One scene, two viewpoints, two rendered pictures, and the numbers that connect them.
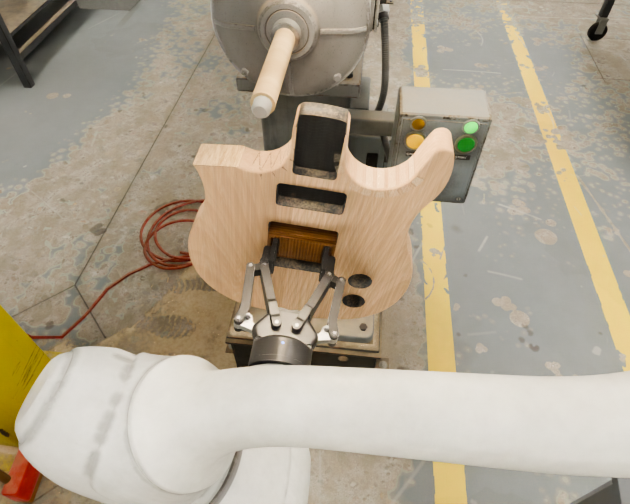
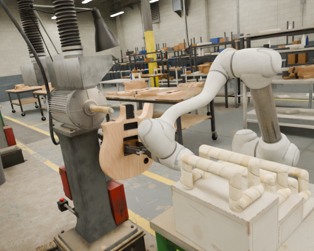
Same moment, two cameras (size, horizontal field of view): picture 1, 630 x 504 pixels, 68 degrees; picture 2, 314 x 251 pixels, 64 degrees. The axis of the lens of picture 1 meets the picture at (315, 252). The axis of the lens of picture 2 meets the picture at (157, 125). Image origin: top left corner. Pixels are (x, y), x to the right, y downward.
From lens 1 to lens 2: 1.01 m
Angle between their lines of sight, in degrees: 51
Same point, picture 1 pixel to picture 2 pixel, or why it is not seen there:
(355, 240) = not seen: hidden behind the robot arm
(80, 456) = (160, 125)
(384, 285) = not seen: hidden behind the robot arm
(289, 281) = (130, 160)
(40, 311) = not seen: outside the picture
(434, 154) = (149, 104)
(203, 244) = (107, 155)
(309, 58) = (96, 114)
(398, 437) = (190, 102)
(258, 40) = (83, 113)
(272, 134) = (77, 156)
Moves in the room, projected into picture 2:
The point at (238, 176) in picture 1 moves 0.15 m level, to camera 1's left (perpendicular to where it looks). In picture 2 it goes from (115, 125) to (90, 134)
